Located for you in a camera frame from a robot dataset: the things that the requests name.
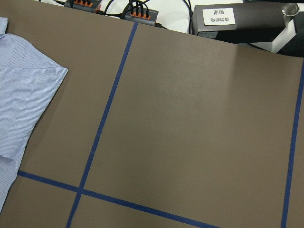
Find light blue striped shirt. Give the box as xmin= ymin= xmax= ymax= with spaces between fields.
xmin=0 ymin=18 xmax=68 ymax=205

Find grey usb hub orange ports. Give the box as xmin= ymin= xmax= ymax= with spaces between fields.
xmin=120 ymin=0 xmax=159 ymax=26

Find black box white label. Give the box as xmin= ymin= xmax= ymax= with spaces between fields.
xmin=191 ymin=1 xmax=298 ymax=44

